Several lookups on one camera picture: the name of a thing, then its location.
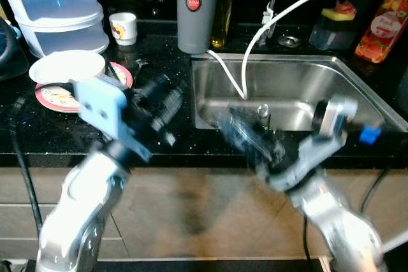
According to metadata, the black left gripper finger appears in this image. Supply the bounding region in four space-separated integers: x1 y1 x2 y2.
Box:
148 75 176 97
163 87 186 145

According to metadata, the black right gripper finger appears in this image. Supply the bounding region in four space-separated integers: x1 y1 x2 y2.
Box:
217 110 252 152
233 108 265 131

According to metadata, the stainless steel sink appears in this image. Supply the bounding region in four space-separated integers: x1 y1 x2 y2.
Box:
189 54 408 134

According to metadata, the grey water filter canister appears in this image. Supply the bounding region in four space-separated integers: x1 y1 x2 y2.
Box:
176 0 256 54

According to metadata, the white printed cup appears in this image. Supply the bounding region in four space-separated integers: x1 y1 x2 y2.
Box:
109 12 138 47

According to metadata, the yellow oil glass bottle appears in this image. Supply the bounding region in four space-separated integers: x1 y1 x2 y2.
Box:
212 0 235 48

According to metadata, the round chrome counter cap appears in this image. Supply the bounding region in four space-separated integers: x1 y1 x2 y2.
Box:
279 35 302 48

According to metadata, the pink rimmed patterned plate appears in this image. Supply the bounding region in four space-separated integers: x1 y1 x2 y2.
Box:
35 62 133 113

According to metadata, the beige cabinet front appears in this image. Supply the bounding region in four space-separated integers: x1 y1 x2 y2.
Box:
0 161 408 260

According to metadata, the white bowl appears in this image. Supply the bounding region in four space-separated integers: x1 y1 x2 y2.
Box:
29 50 106 86

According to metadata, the dark sponge holder box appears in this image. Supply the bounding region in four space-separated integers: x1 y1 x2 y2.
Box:
310 12 358 52

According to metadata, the chrome sink faucet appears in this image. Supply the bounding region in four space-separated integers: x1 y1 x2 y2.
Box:
265 0 288 38

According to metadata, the white tiered plastic container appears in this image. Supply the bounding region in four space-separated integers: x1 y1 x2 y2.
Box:
0 0 110 58

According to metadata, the yellow sponge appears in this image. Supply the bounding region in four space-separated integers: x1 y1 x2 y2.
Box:
321 8 356 21

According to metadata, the dark rounded appliance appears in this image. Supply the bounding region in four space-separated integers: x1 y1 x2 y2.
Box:
0 17 29 82

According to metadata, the red scrubber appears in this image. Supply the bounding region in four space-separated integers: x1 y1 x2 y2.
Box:
335 0 356 15

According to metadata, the peach soap pump bottle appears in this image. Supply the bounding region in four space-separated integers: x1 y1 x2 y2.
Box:
354 0 408 64

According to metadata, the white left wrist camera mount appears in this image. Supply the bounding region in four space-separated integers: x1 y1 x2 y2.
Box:
71 76 154 163

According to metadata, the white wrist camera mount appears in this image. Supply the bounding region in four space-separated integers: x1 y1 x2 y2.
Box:
71 76 154 163
290 97 361 187

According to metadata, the short white hose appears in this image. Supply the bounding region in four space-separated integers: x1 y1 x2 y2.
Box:
207 49 246 97

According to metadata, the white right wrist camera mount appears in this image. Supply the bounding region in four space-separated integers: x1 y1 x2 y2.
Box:
290 97 361 187

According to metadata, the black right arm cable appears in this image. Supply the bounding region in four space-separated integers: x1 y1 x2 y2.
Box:
300 125 391 266

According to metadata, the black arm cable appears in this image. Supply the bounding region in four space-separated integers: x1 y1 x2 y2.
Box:
300 125 391 266
10 97 42 234

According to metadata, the long white hose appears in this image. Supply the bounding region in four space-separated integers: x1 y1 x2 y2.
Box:
241 0 350 101

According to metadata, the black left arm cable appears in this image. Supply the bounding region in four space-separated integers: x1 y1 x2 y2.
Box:
10 97 42 234

